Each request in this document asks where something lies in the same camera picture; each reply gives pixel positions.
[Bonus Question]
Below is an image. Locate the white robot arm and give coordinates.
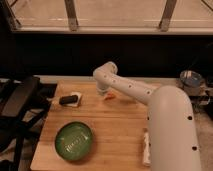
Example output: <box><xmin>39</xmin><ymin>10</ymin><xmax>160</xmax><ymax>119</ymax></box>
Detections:
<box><xmin>93</xmin><ymin>62</ymin><xmax>202</xmax><ymax>171</ymax></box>

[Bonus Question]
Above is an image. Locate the green ceramic bowl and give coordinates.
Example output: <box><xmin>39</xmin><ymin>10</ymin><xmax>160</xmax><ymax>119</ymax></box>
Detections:
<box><xmin>54</xmin><ymin>121</ymin><xmax>93</xmax><ymax>161</ymax></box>

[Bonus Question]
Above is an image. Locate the white tube bottle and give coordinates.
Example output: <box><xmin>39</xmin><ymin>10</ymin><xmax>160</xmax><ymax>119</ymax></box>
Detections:
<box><xmin>143</xmin><ymin>132</ymin><xmax>150</xmax><ymax>166</ymax></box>

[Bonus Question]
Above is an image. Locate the black block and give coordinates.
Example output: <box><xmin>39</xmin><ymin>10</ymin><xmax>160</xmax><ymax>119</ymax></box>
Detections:
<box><xmin>59</xmin><ymin>95</ymin><xmax>78</xmax><ymax>105</ymax></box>

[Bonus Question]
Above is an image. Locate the white napkin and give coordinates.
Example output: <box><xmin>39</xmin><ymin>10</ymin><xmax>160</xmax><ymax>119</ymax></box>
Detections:
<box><xmin>60</xmin><ymin>92</ymin><xmax>82</xmax><ymax>107</ymax></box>

